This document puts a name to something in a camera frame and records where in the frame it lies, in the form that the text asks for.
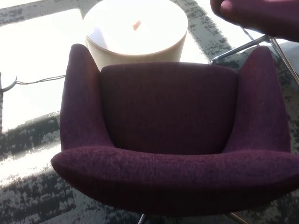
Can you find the purple fabric armchair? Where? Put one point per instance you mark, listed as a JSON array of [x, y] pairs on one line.
[[163, 177]]

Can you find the purple chair with chrome legs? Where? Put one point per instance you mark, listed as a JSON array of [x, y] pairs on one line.
[[264, 14]]

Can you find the purple armchair seat cushion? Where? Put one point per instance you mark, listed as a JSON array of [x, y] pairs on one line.
[[168, 107]]

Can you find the round beige side table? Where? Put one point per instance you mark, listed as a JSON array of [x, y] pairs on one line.
[[130, 56]]

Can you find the floor lamp pole and base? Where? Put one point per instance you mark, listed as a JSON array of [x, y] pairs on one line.
[[7, 88]]

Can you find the small orange item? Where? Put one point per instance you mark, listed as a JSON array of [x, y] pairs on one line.
[[137, 25]]

